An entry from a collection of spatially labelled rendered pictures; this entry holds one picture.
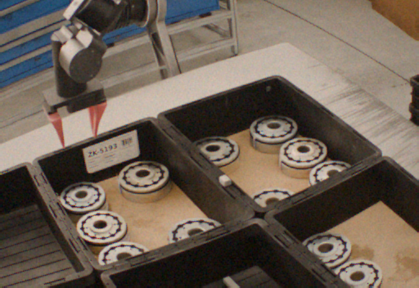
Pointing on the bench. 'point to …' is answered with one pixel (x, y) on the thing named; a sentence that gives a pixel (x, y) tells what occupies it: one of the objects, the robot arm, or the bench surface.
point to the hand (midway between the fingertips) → (78, 137)
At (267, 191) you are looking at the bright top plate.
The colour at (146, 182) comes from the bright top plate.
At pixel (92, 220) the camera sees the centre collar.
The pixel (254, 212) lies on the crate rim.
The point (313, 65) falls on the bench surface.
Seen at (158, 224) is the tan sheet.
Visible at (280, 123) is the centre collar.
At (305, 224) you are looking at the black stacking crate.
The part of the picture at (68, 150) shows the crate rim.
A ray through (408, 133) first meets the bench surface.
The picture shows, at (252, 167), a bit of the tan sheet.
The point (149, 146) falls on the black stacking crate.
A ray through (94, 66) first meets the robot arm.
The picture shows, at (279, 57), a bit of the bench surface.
